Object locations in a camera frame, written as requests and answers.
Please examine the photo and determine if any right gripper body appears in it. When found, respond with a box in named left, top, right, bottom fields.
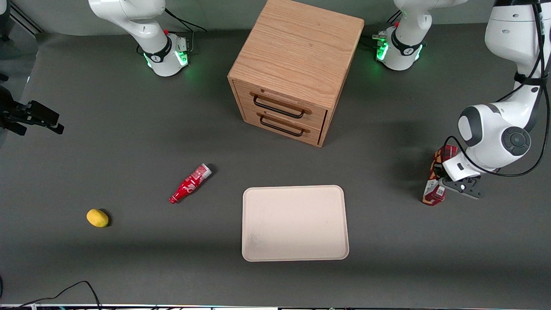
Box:
left=0, top=85, right=29, bottom=136

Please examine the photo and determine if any red cookie box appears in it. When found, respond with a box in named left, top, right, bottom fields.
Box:
left=422, top=144, right=459, bottom=206

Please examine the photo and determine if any beige plastic tray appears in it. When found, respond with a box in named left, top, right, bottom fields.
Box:
left=242, top=185, right=350, bottom=262

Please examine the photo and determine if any yellow lemon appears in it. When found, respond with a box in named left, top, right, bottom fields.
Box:
left=87, top=209, right=109, bottom=228

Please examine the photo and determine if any red cola bottle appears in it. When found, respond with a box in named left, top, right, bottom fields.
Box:
left=169, top=163, right=213, bottom=205

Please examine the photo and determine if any dark grey table mat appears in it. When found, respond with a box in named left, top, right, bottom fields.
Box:
left=0, top=17, right=551, bottom=307

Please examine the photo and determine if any wooden drawer front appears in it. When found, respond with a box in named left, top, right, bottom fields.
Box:
left=234, top=81, right=328, bottom=130
left=241, top=105, right=324, bottom=146

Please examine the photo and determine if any wooden drawer cabinet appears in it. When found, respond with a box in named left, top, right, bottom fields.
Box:
left=227, top=0, right=365, bottom=148

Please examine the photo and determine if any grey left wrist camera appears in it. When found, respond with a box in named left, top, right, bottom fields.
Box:
left=438, top=176, right=483, bottom=200

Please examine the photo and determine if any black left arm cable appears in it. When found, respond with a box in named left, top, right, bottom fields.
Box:
left=443, top=0, right=551, bottom=178

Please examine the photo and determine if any dark frame rail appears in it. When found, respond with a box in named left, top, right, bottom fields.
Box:
left=8, top=1, right=44, bottom=36

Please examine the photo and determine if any black left base cable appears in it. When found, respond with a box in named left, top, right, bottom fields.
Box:
left=361, top=12, right=403, bottom=49

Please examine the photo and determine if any black base cable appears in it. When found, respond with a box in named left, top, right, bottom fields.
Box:
left=361, top=12, right=403, bottom=49
left=164, top=8, right=208, bottom=54

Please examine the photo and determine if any black loose cable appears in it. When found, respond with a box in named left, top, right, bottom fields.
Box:
left=0, top=281, right=102, bottom=309

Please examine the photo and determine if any black drawer handle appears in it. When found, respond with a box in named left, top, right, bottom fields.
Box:
left=259, top=114, right=310, bottom=138
left=253, top=94, right=311, bottom=119

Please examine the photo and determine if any black right base cable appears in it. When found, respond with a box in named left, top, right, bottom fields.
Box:
left=164, top=8, right=208, bottom=54

